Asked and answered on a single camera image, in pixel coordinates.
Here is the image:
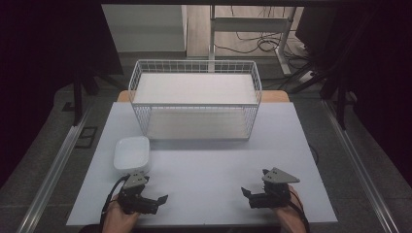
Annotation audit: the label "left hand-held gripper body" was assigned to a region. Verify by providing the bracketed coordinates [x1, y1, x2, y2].
[117, 172, 160, 216]

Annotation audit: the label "black floor frame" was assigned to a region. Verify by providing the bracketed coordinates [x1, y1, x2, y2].
[74, 125, 98, 150]

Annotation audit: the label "person's right hand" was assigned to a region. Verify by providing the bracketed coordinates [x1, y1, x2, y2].
[273, 185, 308, 233]

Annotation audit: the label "white metal desk frame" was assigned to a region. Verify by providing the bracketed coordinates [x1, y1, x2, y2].
[209, 4, 297, 77]

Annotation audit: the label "black metal stand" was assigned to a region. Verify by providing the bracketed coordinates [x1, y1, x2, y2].
[72, 67, 99, 127]
[319, 72, 348, 131]

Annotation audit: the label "white cabinet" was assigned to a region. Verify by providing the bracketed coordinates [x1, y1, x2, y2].
[101, 4, 189, 53]

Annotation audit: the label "white wire basket rack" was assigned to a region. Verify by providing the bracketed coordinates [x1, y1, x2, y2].
[127, 59, 263, 142]

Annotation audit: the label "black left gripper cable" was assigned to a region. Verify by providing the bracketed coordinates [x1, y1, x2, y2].
[99, 175, 130, 233]

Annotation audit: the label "black floor cables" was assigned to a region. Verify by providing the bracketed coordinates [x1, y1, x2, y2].
[214, 5, 313, 60]

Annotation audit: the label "aluminium rail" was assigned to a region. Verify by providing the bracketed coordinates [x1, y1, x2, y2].
[322, 99, 402, 233]
[17, 106, 94, 233]

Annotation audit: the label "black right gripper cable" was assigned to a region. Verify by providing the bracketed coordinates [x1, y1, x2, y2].
[289, 189, 311, 233]

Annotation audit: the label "white power strip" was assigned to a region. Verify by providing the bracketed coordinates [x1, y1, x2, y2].
[297, 70, 315, 83]

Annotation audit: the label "white square bowl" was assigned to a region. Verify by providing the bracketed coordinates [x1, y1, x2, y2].
[113, 135, 152, 176]

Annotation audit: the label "person's left hand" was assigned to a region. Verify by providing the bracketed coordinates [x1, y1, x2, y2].
[102, 196, 141, 233]

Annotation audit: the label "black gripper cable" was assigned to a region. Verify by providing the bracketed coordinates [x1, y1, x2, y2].
[99, 175, 130, 233]
[289, 189, 311, 233]

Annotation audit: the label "dark curtain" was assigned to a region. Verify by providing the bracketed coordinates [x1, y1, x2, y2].
[304, 0, 412, 189]
[0, 0, 124, 190]

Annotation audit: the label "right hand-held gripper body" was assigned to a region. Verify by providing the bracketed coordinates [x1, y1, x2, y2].
[248, 166, 301, 210]

